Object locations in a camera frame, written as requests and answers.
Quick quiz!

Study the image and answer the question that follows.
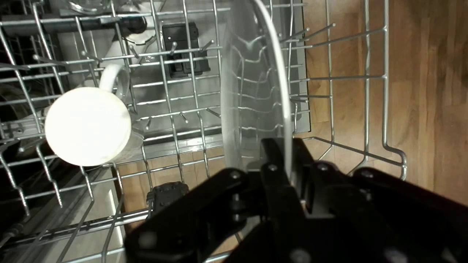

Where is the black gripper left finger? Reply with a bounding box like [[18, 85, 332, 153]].
[[123, 138, 313, 263]]

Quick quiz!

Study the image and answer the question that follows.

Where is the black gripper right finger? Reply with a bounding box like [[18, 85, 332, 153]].
[[290, 138, 468, 263]]

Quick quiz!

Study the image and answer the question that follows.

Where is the white mug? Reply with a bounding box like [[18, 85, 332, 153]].
[[43, 64, 133, 169]]

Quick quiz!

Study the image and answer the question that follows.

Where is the wire dishwasher rack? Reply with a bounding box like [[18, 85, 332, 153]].
[[0, 0, 408, 263]]

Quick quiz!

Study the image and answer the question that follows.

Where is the large white dinner plate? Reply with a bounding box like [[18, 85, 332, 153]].
[[220, 0, 296, 189]]

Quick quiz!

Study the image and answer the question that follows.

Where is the black rack clip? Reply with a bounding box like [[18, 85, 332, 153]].
[[145, 182, 189, 214]]

